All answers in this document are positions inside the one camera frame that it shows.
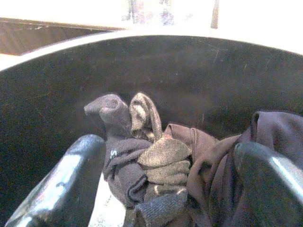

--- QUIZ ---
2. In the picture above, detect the black round laundry bucket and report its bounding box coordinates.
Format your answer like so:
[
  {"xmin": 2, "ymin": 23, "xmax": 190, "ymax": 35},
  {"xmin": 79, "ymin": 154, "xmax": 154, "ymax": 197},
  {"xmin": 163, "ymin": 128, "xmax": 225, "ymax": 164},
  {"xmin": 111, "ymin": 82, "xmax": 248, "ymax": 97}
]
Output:
[{"xmin": 0, "ymin": 30, "xmax": 303, "ymax": 227}]

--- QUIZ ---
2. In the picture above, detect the grey-brown knit sock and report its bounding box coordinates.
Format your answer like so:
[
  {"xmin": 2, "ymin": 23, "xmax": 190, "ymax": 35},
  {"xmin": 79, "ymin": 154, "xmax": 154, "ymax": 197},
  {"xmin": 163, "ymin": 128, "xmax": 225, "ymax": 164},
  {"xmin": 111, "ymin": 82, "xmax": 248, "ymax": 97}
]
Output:
[{"xmin": 129, "ymin": 92, "xmax": 193, "ymax": 192}]

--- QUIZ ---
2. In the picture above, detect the dark navy sock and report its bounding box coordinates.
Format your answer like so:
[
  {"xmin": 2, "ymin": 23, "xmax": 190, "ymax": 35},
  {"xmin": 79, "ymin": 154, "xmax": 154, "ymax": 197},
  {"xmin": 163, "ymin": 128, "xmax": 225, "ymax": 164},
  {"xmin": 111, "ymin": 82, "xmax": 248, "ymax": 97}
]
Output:
[{"xmin": 84, "ymin": 94, "xmax": 149, "ymax": 209}]

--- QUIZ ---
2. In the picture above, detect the dark brown garment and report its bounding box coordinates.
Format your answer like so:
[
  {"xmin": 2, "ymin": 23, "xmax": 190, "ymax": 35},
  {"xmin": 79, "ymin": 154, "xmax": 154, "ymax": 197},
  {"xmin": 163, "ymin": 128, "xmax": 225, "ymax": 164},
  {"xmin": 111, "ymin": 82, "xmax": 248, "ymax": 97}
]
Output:
[{"xmin": 132, "ymin": 111, "xmax": 303, "ymax": 227}]

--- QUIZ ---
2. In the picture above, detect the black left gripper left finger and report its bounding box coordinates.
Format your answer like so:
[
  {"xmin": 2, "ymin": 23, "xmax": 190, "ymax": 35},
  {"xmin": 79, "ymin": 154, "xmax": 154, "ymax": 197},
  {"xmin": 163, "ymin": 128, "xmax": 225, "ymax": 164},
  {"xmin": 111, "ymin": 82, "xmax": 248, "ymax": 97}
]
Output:
[{"xmin": 4, "ymin": 133, "xmax": 107, "ymax": 227}]

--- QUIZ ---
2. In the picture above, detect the brown wooden shelf board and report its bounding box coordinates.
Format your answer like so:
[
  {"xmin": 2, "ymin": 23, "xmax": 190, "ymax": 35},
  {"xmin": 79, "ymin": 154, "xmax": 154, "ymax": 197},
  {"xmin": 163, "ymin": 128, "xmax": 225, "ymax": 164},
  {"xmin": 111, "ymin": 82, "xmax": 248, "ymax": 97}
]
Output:
[{"xmin": 0, "ymin": 17, "xmax": 126, "ymax": 56}]

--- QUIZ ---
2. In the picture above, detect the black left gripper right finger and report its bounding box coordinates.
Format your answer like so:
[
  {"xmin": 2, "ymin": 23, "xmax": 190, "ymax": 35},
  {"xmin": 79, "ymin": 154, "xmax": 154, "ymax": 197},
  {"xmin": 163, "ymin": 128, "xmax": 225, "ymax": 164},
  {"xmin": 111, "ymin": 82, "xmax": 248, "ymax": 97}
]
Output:
[{"xmin": 233, "ymin": 141, "xmax": 303, "ymax": 227}]

